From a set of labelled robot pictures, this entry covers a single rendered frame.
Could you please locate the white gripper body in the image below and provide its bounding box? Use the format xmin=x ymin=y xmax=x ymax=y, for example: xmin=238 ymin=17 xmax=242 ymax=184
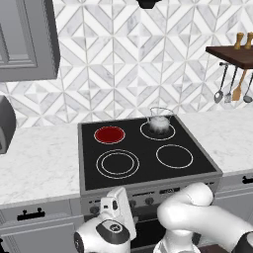
xmin=107 ymin=186 xmax=137 ymax=242

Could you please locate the black glass-top stove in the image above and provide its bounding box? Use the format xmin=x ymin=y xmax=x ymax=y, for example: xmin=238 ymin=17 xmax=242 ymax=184
xmin=77 ymin=114 xmax=224 ymax=253

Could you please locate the small round stove burner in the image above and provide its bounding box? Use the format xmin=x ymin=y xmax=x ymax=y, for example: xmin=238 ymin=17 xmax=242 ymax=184
xmin=93 ymin=126 xmax=127 ymax=145

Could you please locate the black oven door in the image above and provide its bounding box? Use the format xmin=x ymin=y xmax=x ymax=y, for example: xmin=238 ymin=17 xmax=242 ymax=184
xmin=83 ymin=207 xmax=202 ymax=253

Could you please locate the grey drawer front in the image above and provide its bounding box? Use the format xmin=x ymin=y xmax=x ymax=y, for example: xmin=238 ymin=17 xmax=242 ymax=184
xmin=0 ymin=197 xmax=82 ymax=226
xmin=218 ymin=172 xmax=253 ymax=196

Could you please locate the grey cupboard door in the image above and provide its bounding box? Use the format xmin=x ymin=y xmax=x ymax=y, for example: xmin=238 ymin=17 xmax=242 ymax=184
xmin=211 ymin=190 xmax=253 ymax=231
xmin=0 ymin=214 xmax=86 ymax=253

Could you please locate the glass kettle with white lid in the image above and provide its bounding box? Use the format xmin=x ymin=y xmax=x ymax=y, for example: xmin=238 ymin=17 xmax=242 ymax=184
xmin=146 ymin=107 xmax=175 ymax=134

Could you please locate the hanging metal spoon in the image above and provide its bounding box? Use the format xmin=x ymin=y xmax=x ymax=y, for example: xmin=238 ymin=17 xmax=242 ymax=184
xmin=213 ymin=62 xmax=229 ymax=105

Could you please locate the grey toaster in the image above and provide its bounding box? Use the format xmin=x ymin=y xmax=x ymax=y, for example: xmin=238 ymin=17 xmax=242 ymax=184
xmin=0 ymin=95 xmax=18 ymax=155

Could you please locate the hanging metal slotted spatula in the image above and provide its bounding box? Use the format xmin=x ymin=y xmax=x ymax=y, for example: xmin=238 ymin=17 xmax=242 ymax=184
xmin=224 ymin=65 xmax=239 ymax=104

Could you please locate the hanging wooden spatula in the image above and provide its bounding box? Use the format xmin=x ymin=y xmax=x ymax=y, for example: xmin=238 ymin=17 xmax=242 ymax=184
xmin=231 ymin=68 xmax=248 ymax=102

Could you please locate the hanging metal ladle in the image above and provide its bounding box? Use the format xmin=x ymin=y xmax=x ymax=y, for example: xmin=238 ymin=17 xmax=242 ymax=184
xmin=242 ymin=72 xmax=253 ymax=104

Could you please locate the wooden shaker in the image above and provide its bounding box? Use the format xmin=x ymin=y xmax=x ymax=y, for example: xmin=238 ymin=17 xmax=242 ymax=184
xmin=243 ymin=31 xmax=253 ymax=50
xmin=233 ymin=32 xmax=245 ymax=50

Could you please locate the black range hood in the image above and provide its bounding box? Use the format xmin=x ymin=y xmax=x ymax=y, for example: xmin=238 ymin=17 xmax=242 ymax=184
xmin=135 ymin=0 xmax=163 ymax=10

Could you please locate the dark wooden wall shelf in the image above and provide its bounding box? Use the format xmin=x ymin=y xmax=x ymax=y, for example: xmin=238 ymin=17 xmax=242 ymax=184
xmin=205 ymin=45 xmax=253 ymax=70

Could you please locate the grey wall cupboard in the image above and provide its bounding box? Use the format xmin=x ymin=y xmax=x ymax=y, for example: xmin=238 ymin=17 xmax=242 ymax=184
xmin=0 ymin=0 xmax=61 ymax=83

